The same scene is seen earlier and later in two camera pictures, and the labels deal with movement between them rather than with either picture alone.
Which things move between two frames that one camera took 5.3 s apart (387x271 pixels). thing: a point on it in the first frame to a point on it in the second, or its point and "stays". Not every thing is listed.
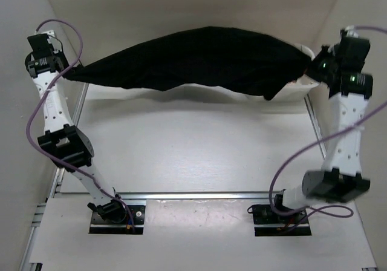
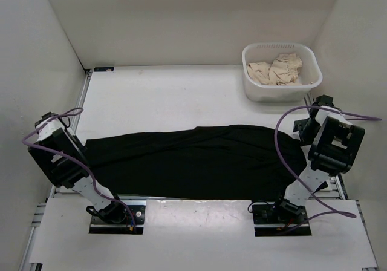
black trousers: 254,62 to 225,163
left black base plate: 97,225 stays
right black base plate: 270,222 stays
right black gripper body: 324,62 to 308,129
